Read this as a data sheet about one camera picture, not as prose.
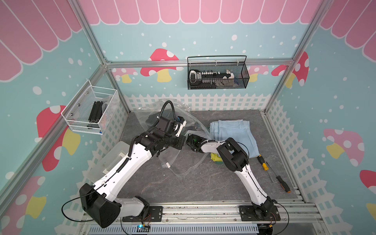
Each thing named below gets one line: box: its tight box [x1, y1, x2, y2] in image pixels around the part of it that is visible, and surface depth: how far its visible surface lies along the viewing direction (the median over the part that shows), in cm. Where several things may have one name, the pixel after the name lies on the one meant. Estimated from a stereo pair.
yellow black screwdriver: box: [257, 154, 275, 183], surface depth 92 cm
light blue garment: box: [210, 119, 260, 159], surface depth 96 cm
